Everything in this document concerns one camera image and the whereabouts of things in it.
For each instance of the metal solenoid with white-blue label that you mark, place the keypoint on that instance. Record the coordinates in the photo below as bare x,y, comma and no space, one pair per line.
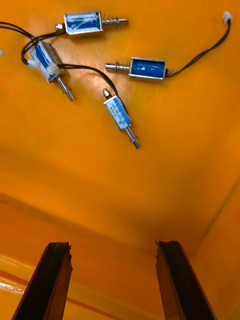
118,113

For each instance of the yellow-orange plastic bin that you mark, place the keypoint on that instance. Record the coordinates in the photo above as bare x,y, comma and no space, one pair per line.
150,187

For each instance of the metal solenoid with blue label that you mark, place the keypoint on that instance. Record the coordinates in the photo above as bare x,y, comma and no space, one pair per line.
83,23
147,68
46,62

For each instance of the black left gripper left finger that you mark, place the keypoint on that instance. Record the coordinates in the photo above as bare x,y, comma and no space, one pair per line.
47,282

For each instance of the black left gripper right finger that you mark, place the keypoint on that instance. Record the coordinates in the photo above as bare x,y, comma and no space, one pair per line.
180,282

